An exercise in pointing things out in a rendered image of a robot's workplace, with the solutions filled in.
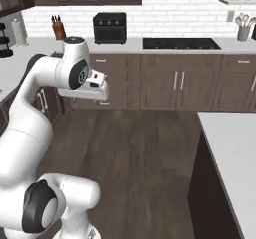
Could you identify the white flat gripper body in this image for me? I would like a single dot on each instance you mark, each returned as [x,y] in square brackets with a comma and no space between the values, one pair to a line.
[83,92]

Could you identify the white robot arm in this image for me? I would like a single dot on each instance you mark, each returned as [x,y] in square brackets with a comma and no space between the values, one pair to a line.
[28,139]

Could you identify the brown side base cupboards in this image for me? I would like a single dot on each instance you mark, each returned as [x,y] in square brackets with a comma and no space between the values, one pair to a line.
[50,103]

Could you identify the wooden knife block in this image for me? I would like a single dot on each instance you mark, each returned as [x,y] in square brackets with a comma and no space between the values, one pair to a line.
[59,30]

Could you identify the black toaster oven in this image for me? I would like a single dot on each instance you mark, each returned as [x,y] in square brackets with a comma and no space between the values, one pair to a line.
[110,28]

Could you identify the brown base cupboard run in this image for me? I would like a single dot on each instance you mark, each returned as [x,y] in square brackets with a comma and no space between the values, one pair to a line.
[160,83]

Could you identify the white paper towel roll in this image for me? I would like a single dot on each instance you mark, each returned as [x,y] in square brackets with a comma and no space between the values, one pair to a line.
[19,32]

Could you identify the black hob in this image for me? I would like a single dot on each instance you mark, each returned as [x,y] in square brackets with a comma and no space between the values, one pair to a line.
[181,43]

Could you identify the dark kitchen island cabinet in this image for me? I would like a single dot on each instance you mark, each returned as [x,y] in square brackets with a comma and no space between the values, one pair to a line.
[210,199]

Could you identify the grey utensil pot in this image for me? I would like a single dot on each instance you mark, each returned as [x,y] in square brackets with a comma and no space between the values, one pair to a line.
[243,33]

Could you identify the pale spoon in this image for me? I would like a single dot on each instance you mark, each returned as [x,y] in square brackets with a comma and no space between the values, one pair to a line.
[245,18]
[238,20]

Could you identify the pale spatula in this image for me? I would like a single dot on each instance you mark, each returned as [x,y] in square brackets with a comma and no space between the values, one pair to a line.
[252,21]

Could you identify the pale wall shelf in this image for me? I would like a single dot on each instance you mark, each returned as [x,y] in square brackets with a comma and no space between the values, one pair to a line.
[238,1]

